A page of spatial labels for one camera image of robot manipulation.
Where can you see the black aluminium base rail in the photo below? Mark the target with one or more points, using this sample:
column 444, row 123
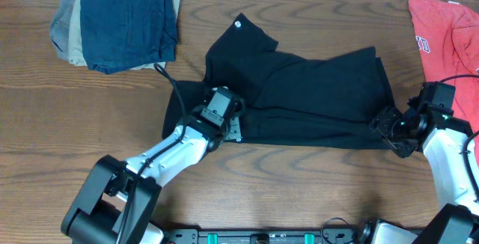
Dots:
column 333, row 235

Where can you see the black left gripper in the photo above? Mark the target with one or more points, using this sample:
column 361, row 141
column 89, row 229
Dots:
column 236, row 131

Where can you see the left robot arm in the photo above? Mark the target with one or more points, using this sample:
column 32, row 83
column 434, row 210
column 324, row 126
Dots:
column 118, row 198

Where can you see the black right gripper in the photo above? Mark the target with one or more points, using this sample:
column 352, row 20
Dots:
column 382, row 123

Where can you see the grey folded trousers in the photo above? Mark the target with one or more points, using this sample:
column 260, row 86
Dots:
column 59, row 28

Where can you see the black t-shirt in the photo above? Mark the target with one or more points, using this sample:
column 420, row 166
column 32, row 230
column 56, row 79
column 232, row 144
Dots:
column 290, row 100

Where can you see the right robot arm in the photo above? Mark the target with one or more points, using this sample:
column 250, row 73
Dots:
column 447, row 144

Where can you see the navy folded trousers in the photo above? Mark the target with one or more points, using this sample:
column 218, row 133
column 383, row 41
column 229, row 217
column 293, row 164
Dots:
column 123, row 23

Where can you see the red t-shirt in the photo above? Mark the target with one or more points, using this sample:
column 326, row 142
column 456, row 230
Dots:
column 447, row 38

